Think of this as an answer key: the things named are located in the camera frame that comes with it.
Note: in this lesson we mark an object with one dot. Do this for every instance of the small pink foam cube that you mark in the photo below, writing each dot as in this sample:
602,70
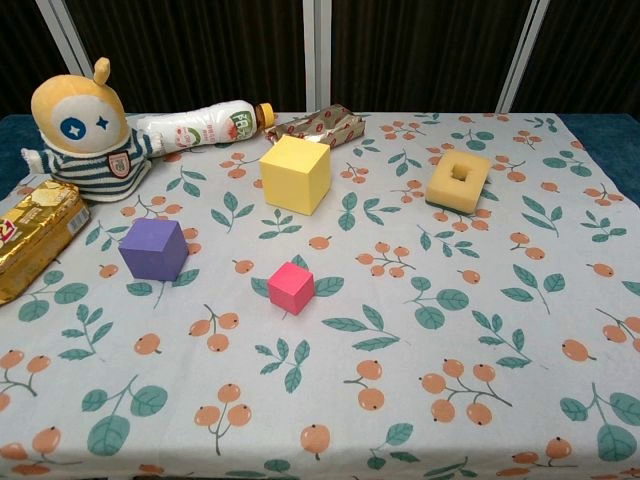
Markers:
287,290

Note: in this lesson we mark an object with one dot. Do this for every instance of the purple foam cube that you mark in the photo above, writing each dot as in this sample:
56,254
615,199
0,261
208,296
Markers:
150,250

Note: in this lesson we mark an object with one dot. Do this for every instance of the large yellow foam cube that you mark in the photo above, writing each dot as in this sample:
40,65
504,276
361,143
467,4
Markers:
292,172

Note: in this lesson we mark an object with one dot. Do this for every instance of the red brown foil snack wrapper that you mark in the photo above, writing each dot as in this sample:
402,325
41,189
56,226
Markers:
325,125

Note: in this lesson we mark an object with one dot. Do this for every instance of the yellow sponge with square hole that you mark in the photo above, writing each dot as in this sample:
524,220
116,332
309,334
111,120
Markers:
450,190

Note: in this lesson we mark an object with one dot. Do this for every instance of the floral fruit print tablecloth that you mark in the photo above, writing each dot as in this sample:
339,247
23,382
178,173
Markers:
350,400

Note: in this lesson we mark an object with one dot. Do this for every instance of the white drink bottle orange cap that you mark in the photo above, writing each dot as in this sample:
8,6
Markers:
200,125

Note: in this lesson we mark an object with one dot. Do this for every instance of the dark pleated partition panel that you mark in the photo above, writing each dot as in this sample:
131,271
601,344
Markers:
20,50
425,50
200,50
590,50

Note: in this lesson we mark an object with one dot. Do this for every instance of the yellow plush doll striped shirt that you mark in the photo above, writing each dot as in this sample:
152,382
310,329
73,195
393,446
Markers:
75,125

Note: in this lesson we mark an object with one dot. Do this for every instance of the gold foil snack package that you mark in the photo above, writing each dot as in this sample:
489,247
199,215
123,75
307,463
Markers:
35,225

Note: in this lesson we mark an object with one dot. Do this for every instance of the white partition frame post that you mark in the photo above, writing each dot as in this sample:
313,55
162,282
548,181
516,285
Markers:
522,50
318,50
62,30

